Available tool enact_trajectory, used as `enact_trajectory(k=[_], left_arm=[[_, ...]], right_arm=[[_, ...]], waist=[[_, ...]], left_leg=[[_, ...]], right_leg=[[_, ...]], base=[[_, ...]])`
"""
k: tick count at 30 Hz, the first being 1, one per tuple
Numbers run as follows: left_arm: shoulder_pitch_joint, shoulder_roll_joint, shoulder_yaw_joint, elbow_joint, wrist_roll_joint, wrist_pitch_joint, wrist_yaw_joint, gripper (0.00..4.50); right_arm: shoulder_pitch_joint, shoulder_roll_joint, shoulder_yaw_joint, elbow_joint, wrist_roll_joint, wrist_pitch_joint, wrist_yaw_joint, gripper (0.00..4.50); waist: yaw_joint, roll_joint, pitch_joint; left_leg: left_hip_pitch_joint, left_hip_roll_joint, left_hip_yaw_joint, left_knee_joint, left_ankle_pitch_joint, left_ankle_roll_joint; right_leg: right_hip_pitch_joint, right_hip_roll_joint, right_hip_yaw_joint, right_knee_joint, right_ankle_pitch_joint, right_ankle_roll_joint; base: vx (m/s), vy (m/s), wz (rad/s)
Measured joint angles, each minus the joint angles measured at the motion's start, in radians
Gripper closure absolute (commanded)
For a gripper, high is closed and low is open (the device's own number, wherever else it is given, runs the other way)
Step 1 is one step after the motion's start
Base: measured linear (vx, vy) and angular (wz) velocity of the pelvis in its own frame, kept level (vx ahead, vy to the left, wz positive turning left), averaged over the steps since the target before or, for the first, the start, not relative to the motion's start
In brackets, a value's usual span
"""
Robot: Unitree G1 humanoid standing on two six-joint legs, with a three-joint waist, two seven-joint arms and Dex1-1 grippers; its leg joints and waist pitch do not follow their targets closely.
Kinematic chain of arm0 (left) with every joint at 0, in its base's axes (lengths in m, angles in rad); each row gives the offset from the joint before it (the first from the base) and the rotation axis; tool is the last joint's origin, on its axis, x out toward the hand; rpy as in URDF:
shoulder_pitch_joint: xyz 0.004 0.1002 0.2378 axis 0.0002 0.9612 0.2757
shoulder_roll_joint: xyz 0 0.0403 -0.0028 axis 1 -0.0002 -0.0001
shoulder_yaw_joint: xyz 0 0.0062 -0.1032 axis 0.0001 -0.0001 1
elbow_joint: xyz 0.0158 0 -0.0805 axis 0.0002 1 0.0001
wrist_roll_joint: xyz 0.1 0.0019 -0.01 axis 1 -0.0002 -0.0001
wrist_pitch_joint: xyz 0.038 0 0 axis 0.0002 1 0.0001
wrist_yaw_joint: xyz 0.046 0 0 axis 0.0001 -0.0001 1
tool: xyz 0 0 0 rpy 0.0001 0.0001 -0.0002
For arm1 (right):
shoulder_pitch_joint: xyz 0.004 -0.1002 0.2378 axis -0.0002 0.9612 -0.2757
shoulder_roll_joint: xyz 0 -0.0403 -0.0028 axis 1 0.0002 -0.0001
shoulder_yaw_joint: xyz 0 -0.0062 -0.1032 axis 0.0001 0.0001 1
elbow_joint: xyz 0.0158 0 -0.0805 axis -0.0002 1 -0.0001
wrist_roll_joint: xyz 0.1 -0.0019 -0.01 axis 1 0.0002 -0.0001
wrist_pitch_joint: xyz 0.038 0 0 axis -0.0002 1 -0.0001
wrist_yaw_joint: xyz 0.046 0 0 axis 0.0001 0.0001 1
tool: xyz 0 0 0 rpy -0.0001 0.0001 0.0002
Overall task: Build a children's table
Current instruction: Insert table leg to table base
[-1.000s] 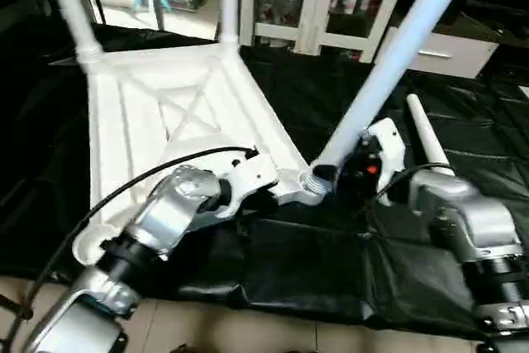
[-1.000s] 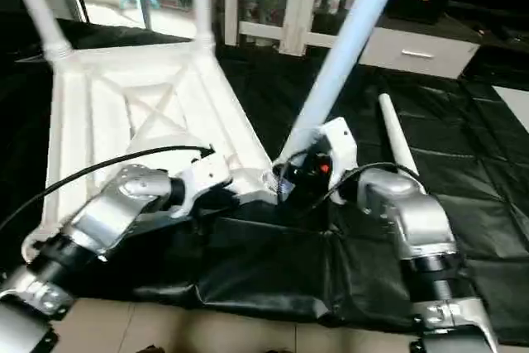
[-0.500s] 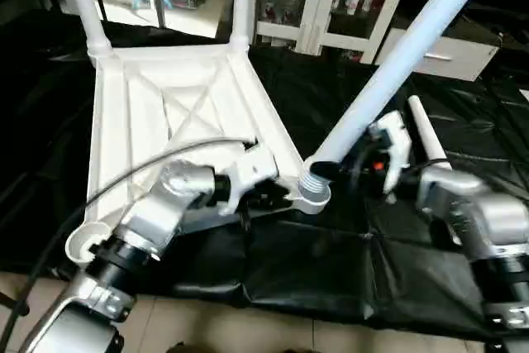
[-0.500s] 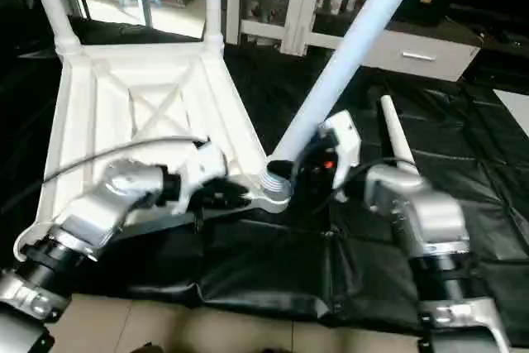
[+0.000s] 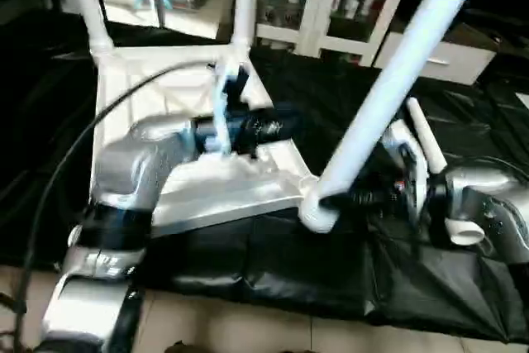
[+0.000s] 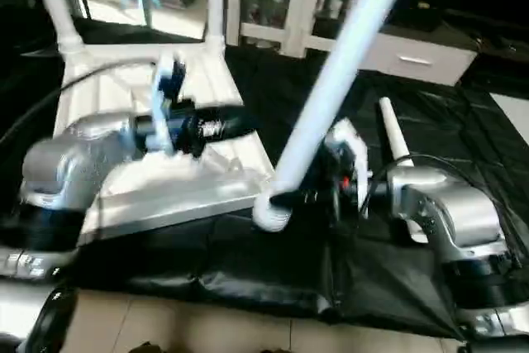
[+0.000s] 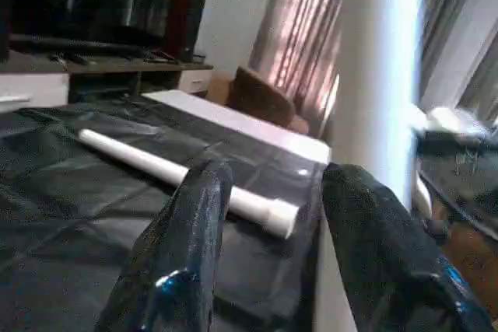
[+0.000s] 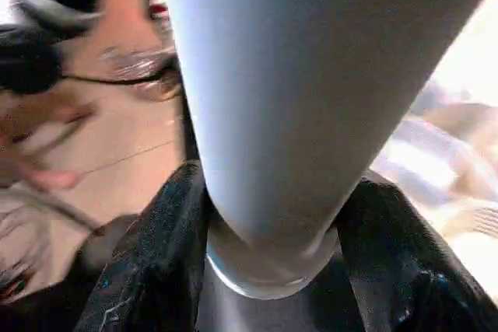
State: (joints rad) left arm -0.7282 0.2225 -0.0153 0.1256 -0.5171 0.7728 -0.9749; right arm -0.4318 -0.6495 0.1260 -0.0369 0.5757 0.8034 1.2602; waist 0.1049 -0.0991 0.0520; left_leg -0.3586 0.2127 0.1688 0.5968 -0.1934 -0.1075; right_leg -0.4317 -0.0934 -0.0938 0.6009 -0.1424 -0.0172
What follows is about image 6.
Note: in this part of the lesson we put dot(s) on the white plastic table top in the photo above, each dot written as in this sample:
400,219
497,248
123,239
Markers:
190,188

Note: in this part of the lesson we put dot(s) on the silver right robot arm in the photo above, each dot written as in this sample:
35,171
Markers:
450,221

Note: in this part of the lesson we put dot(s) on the black work mat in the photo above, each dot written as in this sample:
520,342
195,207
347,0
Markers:
273,270

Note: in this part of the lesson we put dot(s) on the white drawer unit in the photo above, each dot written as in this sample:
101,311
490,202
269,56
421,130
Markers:
413,55

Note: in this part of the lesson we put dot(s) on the white flat board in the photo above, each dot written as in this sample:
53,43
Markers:
514,117

